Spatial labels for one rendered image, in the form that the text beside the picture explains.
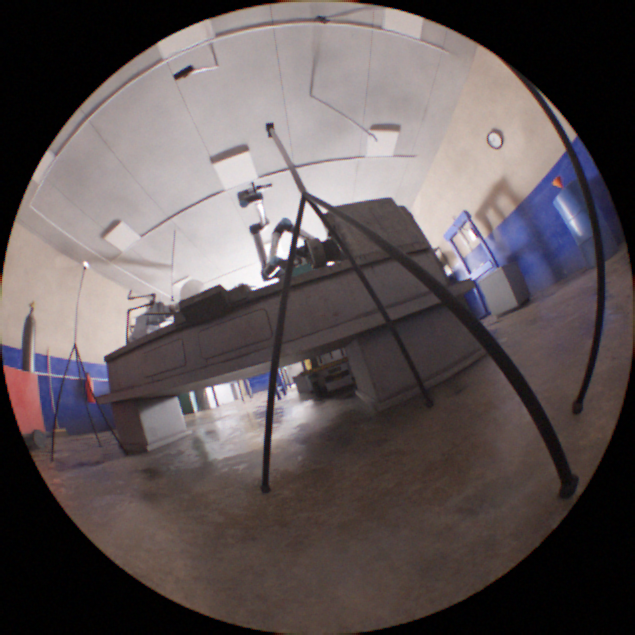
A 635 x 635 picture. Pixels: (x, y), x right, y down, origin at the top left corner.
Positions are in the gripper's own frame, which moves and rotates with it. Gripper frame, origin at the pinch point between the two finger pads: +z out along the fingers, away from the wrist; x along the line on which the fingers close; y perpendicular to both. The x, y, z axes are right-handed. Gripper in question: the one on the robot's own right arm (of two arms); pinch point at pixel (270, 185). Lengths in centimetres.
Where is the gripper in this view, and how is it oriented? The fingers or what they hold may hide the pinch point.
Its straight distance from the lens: 210.9
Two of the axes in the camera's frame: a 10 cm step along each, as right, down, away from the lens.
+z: 9.5, -3.1, 0.4
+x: 1.8, 4.2, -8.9
